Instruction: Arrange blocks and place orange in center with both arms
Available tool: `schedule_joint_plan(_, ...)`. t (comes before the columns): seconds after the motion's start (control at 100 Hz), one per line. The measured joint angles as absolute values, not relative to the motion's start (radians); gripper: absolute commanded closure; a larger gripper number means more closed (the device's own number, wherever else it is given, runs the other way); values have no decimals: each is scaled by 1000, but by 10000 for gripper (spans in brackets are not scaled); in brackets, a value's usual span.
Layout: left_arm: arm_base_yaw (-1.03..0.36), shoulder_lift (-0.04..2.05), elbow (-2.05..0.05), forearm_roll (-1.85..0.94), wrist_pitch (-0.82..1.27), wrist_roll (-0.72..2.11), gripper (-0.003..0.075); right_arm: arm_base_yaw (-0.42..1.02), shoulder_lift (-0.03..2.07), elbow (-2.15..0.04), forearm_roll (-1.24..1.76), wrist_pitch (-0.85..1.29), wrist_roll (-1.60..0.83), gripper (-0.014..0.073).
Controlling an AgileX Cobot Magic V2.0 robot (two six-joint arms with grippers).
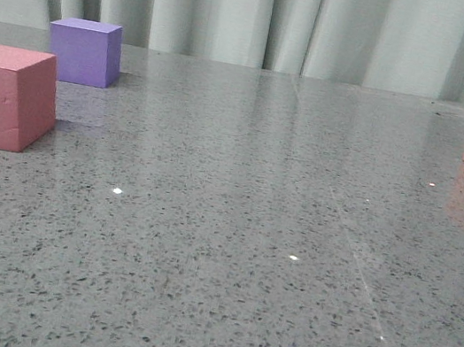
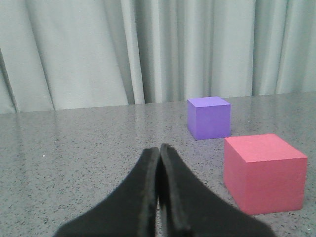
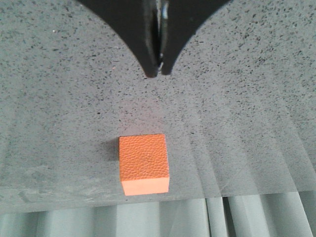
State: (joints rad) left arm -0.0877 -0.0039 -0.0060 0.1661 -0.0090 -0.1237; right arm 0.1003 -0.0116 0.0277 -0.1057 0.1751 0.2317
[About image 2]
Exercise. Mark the purple foam cube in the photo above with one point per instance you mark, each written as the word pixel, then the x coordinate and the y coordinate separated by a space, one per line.
pixel 209 117

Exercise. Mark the pale green curtain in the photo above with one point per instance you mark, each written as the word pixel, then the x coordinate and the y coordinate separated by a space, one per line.
pixel 65 54

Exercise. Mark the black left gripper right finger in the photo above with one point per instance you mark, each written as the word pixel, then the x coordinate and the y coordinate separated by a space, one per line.
pixel 190 209

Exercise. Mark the pink foam cube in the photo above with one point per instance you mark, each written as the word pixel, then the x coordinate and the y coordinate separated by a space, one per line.
pixel 264 174

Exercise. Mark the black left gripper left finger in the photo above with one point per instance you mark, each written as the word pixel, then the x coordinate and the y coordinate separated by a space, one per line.
pixel 129 211

